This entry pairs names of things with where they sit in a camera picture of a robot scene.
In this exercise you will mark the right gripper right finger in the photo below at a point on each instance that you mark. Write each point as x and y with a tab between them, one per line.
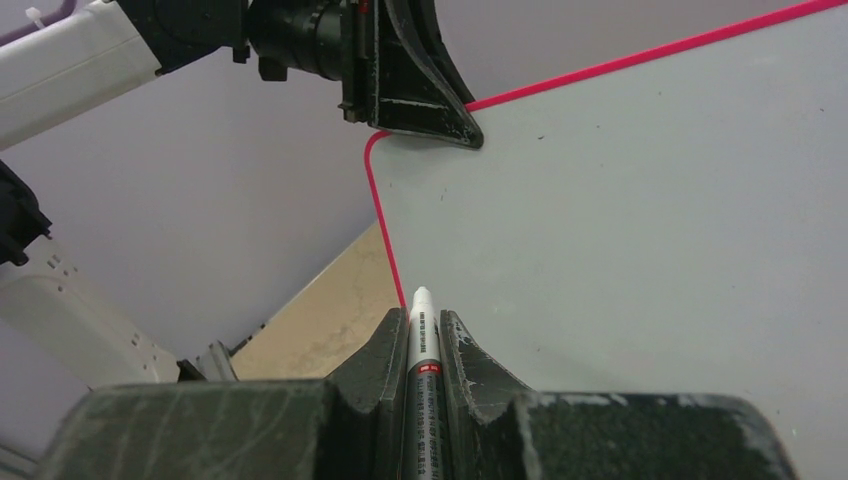
500	428

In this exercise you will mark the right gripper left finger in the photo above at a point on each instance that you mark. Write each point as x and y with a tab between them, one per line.
346	425

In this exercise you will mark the aluminium frame rail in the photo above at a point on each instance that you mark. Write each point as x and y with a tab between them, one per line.
215	364

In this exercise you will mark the red framed whiteboard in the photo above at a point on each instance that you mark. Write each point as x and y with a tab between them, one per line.
673	221

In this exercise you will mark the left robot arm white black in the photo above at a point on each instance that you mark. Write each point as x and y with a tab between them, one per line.
71	61

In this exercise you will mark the white whiteboard marker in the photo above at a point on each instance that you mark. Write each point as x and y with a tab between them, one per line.
425	453

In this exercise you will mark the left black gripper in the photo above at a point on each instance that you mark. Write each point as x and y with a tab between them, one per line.
398	76

